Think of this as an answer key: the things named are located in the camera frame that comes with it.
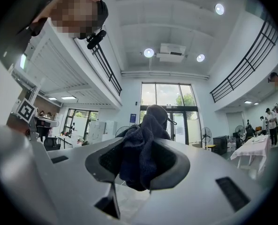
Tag white ceiling air conditioner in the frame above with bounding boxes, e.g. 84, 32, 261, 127
156, 43, 187, 62

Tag person's black shirt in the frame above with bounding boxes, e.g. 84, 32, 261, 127
0, 0, 69, 70

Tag glass entrance door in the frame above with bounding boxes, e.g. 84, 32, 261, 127
140, 82, 200, 145

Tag dark blue cloth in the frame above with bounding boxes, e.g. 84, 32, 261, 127
119, 104, 178, 192

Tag small black standing fan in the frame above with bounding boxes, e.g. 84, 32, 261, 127
201, 127, 212, 150

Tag large black standing fan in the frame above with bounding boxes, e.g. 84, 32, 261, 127
115, 125, 130, 138

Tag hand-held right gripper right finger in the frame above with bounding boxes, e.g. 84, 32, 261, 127
134, 137, 267, 225

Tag black balcony railing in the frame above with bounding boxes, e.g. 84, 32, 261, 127
210, 15, 278, 103
67, 0, 123, 96

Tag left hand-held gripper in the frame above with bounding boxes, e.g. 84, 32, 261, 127
11, 97, 60, 142

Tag white-clothed table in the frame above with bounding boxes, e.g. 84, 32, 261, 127
230, 135, 272, 175

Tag white storage cabinets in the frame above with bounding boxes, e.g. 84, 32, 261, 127
88, 120, 118, 142

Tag black head camera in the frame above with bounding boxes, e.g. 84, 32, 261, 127
86, 30, 107, 50

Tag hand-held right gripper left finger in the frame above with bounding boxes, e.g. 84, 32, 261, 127
47, 137, 128, 225

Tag black office chair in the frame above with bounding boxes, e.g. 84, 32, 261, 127
44, 137, 61, 151

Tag person's head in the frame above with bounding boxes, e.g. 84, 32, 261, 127
32, 0, 109, 41

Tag person's left forearm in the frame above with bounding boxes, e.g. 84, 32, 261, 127
6, 114, 31, 135

